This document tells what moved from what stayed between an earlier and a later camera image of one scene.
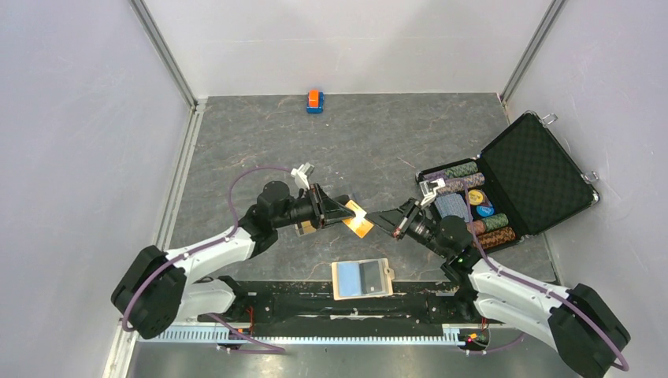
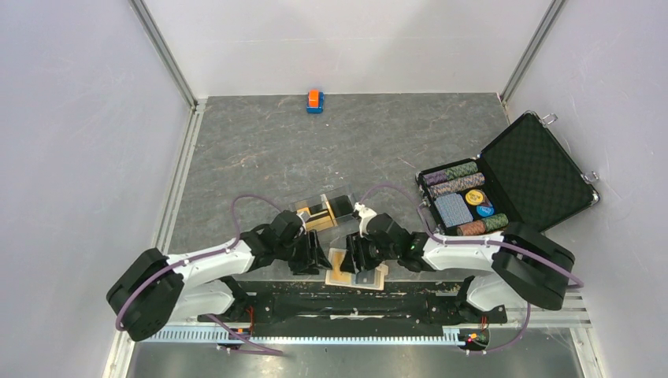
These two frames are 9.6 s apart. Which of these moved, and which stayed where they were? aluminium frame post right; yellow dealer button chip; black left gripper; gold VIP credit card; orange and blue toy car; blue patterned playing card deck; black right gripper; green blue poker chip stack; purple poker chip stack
Moved: black right gripper; gold VIP credit card; black left gripper
Stayed: orange and blue toy car; green blue poker chip stack; purple poker chip stack; blue patterned playing card deck; aluminium frame post right; yellow dealer button chip
